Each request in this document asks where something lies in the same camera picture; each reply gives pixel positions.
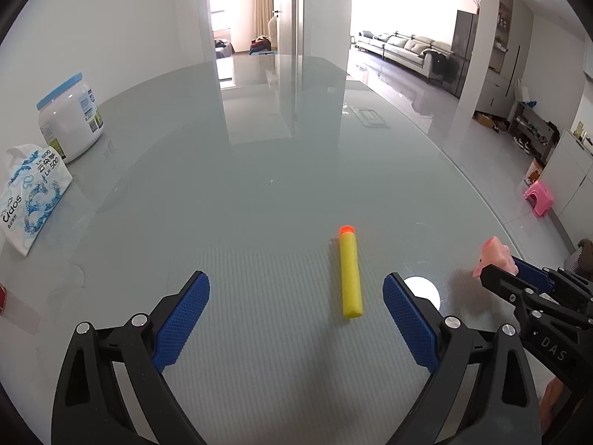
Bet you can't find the pink toy pig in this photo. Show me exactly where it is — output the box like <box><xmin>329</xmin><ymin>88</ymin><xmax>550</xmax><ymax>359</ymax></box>
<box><xmin>473</xmin><ymin>236</ymin><xmax>519</xmax><ymax>278</ymax></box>

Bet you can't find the person's right hand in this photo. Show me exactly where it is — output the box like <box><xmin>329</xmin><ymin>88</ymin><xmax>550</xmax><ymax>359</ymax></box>
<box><xmin>539</xmin><ymin>378</ymin><xmax>583</xmax><ymax>443</ymax></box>

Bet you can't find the brown cloth on basket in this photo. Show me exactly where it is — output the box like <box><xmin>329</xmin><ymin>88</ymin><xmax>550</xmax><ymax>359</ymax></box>
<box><xmin>564</xmin><ymin>238</ymin><xmax>593</xmax><ymax>280</ymax></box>

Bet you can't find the pink plastic stool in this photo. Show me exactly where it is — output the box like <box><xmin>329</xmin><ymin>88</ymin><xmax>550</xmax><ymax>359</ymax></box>
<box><xmin>524</xmin><ymin>180</ymin><xmax>555</xmax><ymax>218</ymax></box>

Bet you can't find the white sideboard cabinet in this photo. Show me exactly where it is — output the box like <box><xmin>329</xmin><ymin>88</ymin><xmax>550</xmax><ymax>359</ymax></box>
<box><xmin>541</xmin><ymin>131</ymin><xmax>593</xmax><ymax>246</ymax></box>

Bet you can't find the shoe rack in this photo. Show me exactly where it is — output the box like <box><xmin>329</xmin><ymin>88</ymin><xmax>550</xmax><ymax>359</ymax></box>
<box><xmin>508</xmin><ymin>102</ymin><xmax>560</xmax><ymax>166</ymax></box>

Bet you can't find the small red box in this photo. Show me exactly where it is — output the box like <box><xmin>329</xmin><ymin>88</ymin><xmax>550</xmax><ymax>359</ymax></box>
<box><xmin>0</xmin><ymin>284</ymin><xmax>7</xmax><ymax>315</ymax></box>

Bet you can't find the yellow foam dart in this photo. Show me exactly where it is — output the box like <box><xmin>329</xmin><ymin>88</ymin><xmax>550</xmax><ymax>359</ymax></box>
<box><xmin>339</xmin><ymin>225</ymin><xmax>363</xmax><ymax>319</ymax></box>

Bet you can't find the blue white tissue pack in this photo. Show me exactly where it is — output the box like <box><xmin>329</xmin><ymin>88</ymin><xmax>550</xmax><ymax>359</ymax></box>
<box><xmin>1</xmin><ymin>144</ymin><xmax>72</xmax><ymax>256</ymax></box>

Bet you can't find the grey sofa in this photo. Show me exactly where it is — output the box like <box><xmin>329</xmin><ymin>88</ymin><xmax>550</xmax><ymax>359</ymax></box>
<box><xmin>354</xmin><ymin>30</ymin><xmax>452</xmax><ymax>82</ymax></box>

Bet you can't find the white jar blue lid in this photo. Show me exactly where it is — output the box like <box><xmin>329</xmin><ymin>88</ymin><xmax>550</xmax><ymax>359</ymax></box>
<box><xmin>36</xmin><ymin>72</ymin><xmax>105</xmax><ymax>164</ymax></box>

